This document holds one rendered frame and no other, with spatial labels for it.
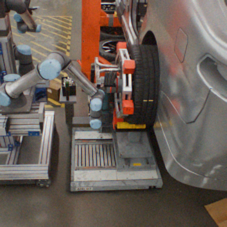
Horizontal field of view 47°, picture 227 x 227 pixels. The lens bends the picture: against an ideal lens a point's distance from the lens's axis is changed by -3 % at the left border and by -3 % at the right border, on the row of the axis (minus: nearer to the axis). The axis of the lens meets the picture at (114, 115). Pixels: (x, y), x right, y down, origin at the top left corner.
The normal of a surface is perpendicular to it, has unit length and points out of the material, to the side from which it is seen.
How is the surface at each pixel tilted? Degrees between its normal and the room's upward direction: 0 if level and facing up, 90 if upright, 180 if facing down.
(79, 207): 0
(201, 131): 90
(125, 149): 0
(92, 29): 90
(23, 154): 0
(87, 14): 90
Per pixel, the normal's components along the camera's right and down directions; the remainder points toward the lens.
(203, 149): -0.57, 0.54
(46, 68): 0.01, 0.55
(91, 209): 0.07, -0.79
